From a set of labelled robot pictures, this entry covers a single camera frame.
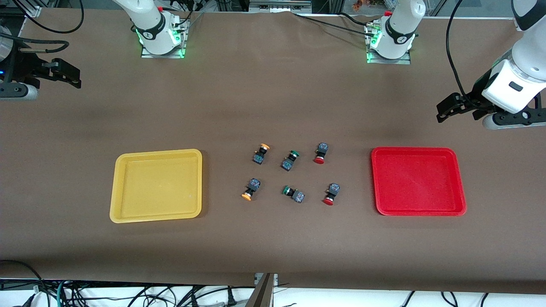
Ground metal table bracket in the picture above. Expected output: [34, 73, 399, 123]
[254, 273, 279, 287]

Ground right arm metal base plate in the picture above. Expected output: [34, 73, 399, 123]
[141, 19, 187, 59]

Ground brown table cover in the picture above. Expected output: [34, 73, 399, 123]
[0, 8, 546, 295]

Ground grey metal rack device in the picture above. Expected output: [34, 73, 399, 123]
[249, 0, 313, 14]

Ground black base cable bundle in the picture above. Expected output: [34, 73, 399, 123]
[162, 0, 205, 32]

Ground long black table cable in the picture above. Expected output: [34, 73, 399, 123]
[293, 13, 376, 37]

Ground short black table cable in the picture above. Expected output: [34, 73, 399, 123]
[339, 12, 378, 27]

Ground black floor cable arc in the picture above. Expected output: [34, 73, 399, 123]
[0, 259, 43, 307]

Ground yellow push button switch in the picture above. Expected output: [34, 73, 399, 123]
[253, 143, 270, 165]
[241, 178, 261, 201]

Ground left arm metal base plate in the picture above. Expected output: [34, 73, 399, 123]
[366, 23, 412, 65]

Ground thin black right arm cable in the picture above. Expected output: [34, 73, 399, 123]
[15, 0, 84, 34]

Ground green floor cable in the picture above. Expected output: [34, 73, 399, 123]
[55, 280, 69, 307]

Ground yellow plastic tray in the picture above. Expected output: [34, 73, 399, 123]
[110, 149, 203, 224]

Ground green push button switch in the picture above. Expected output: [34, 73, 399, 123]
[281, 150, 300, 171]
[282, 185, 305, 204]

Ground brown table support beam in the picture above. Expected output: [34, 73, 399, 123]
[244, 273, 276, 307]

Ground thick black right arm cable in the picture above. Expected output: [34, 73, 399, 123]
[0, 38, 70, 54]

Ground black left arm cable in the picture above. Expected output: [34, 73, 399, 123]
[446, 0, 485, 107]

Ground red plastic tray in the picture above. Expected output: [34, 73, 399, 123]
[371, 147, 467, 217]

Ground tangled black floor cables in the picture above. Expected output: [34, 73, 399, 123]
[64, 281, 227, 307]

